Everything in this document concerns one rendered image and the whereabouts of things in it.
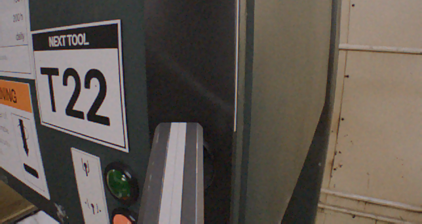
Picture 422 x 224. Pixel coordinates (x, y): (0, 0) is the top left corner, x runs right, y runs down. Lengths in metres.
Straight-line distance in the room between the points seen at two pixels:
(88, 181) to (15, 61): 0.12
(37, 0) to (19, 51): 0.05
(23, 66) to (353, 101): 1.09
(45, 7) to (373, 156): 1.18
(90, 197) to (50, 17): 0.13
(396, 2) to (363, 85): 0.34
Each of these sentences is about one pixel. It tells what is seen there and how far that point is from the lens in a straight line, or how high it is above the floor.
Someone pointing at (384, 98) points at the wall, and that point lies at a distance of 1.15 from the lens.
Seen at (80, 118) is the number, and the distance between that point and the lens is 0.17.
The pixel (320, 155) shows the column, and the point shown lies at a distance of 0.83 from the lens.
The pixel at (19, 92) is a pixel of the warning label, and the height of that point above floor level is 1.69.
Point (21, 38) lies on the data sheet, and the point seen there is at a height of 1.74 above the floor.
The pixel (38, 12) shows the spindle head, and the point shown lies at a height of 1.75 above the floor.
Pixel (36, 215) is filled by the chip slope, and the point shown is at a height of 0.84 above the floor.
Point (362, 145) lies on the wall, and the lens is 1.19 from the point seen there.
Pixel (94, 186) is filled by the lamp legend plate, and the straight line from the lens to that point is 0.19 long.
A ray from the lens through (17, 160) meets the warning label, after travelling 0.30.
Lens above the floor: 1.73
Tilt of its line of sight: 13 degrees down
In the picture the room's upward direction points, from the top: straight up
